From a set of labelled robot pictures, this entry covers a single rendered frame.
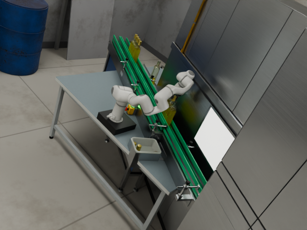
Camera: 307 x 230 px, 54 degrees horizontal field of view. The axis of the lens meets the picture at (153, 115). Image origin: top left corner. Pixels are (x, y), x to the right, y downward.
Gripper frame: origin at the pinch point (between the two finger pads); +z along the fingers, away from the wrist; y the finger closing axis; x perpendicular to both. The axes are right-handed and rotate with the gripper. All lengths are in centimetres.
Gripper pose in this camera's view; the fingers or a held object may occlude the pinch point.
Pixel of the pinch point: (174, 96)
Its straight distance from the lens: 254.0
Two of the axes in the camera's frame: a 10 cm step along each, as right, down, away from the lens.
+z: -4.1, 6.1, 6.8
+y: -8.9, -1.1, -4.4
